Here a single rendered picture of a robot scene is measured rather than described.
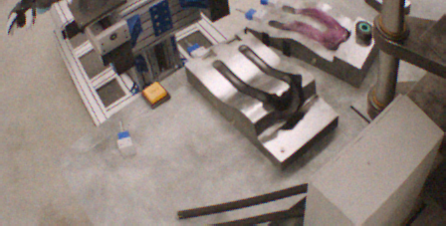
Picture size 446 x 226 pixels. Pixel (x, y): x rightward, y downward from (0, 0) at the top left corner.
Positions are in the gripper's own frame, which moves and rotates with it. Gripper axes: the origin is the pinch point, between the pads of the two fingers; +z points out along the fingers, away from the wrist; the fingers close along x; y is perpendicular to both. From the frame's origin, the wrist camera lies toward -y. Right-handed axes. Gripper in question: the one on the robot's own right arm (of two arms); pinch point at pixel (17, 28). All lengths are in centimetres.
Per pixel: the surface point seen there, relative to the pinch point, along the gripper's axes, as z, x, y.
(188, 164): 11, -52, 59
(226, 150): 8, -65, 57
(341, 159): 61, -77, -12
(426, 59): 46, -102, -22
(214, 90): -10, -63, 49
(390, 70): 39, -97, -10
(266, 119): 7, -76, 45
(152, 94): -17, -43, 57
